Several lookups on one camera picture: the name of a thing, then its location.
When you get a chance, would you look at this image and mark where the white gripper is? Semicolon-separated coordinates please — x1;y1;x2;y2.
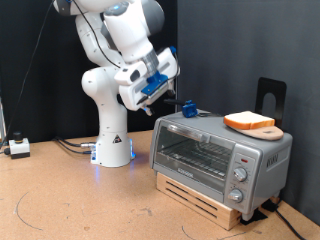
114;46;181;117

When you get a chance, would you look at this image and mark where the white bread slice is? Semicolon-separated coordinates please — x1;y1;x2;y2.
223;110;276;131

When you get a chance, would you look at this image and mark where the silver oven knob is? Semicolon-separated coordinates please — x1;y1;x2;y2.
232;166;249;183
227;188;245;204

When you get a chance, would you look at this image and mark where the silver toaster oven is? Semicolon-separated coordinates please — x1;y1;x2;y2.
148;109;294;222

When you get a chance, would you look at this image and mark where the wooden slatted base block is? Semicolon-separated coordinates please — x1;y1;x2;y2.
155;171;243;232

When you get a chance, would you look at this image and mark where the black metal bookend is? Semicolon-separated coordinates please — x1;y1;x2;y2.
254;77;288;129

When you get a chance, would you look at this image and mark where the round wooden cutting board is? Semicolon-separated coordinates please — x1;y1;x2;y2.
233;124;285;142

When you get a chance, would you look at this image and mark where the emergency stop button box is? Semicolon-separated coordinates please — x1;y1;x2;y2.
8;131;31;160

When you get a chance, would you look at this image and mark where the black foam pad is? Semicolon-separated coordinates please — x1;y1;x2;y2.
239;208;269;226
261;199;280;213

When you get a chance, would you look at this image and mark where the grey metal pole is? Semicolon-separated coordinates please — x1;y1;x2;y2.
0;97;8;146

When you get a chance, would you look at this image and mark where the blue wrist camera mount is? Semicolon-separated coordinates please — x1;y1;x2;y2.
140;71;170;97

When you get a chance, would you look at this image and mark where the wire oven rack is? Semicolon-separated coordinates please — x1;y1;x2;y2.
159;139;233;180

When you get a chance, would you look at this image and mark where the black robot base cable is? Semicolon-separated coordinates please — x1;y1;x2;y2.
55;139;94;155
54;135;97;148

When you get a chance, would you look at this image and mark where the long hanging black cable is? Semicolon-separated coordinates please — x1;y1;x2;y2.
0;0;56;151

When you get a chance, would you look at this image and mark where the black oven power cable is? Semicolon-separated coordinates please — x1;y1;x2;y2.
274;208;308;240

